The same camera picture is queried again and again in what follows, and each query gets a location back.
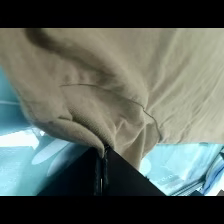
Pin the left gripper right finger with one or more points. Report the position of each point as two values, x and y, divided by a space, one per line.
126 180

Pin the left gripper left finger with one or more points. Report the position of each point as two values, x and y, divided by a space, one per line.
80 178

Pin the beige T-shirt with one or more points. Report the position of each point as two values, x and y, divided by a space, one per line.
133 73

